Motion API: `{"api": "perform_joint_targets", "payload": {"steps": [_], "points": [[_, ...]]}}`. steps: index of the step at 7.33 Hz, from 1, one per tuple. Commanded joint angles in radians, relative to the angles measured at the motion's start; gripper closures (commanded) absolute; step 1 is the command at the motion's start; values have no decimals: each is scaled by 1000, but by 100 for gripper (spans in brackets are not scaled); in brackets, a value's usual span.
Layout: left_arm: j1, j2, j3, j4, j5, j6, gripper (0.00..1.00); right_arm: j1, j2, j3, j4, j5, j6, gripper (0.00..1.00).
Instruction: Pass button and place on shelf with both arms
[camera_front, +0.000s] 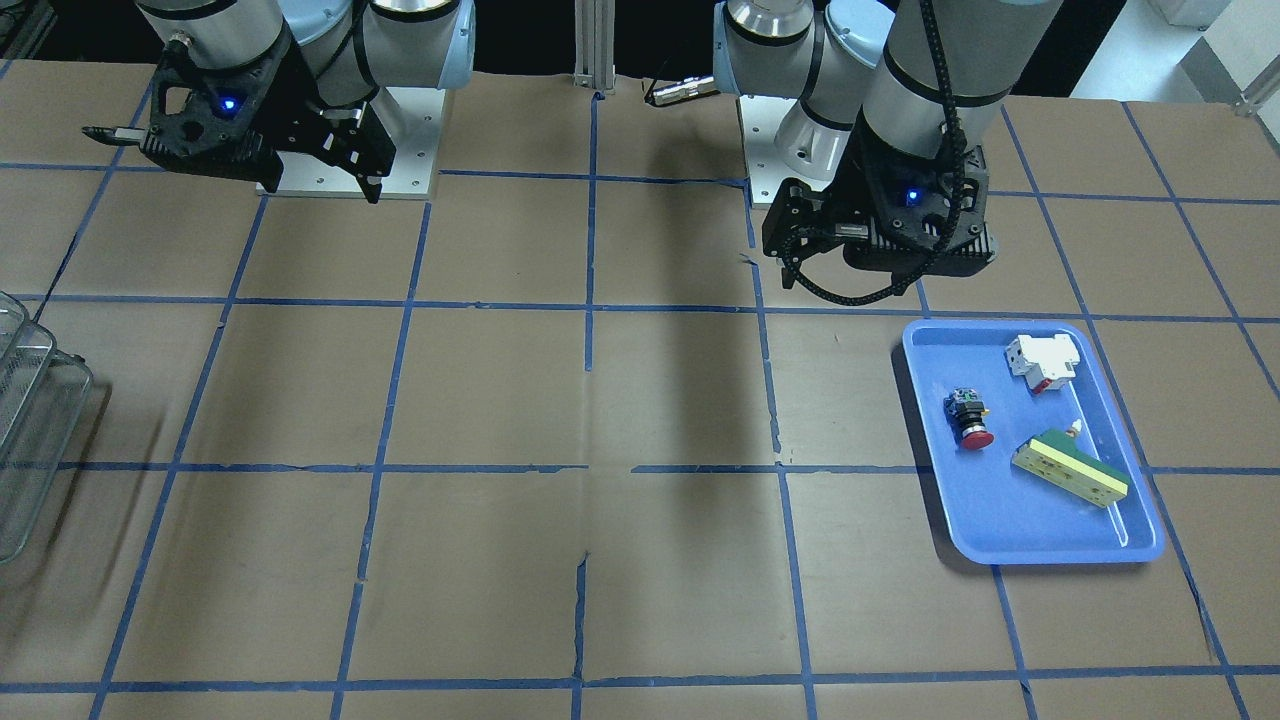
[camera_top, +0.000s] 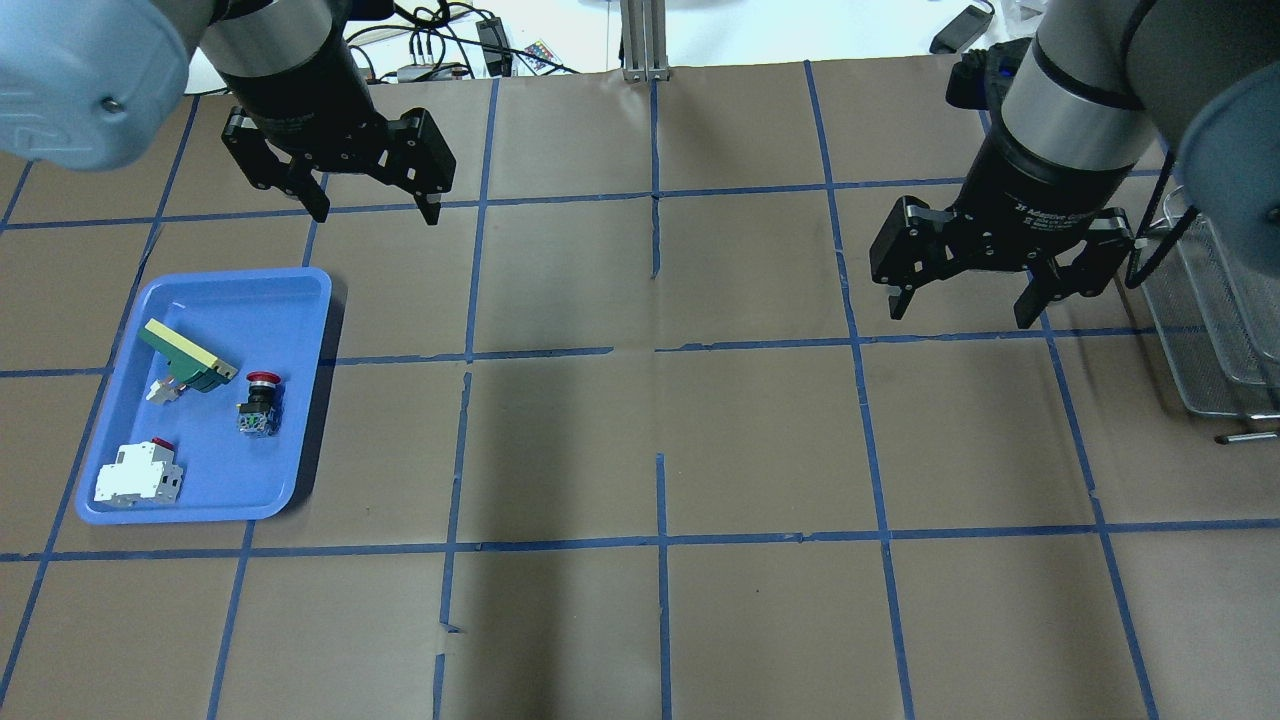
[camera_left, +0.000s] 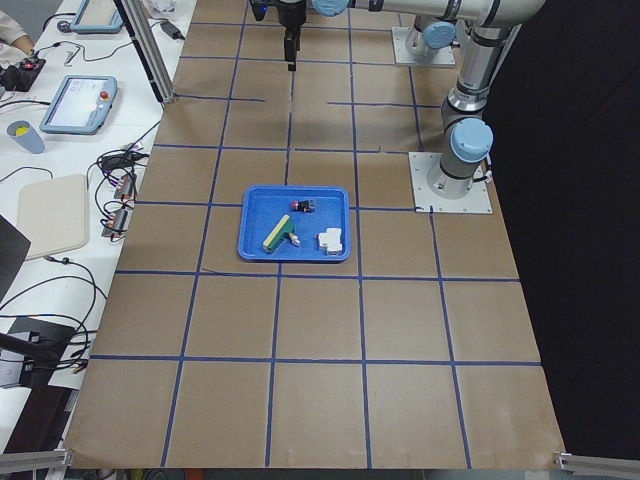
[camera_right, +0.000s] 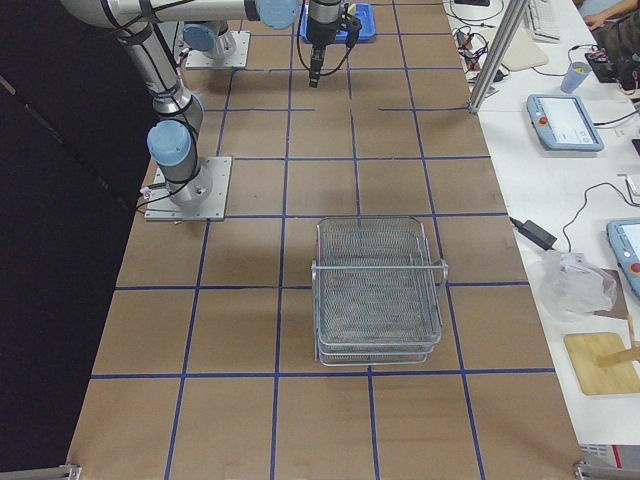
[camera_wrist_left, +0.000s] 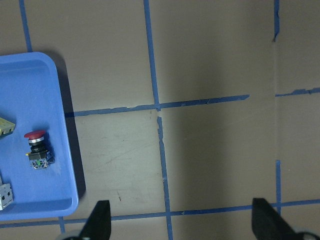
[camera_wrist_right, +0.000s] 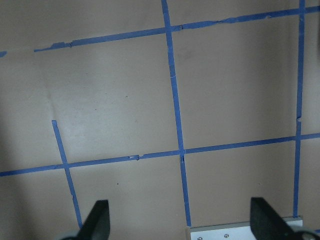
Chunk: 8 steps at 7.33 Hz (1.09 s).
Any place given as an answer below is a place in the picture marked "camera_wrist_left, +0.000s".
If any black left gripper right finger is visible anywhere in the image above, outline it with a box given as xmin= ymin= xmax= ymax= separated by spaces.
xmin=252 ymin=198 xmax=300 ymax=240

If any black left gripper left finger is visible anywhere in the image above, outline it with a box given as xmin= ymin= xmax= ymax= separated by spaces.
xmin=79 ymin=200 xmax=111 ymax=240

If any red emergency stop button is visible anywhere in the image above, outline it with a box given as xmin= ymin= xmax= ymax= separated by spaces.
xmin=24 ymin=130 xmax=55 ymax=170

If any white circuit breaker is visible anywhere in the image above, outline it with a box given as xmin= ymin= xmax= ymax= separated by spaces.
xmin=0 ymin=178 xmax=14 ymax=211

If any green yellow terminal block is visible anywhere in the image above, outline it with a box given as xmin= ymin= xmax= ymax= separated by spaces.
xmin=0 ymin=117 xmax=16 ymax=137

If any blue plastic tray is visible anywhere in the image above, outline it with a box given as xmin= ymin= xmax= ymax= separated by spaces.
xmin=0 ymin=52 xmax=79 ymax=221

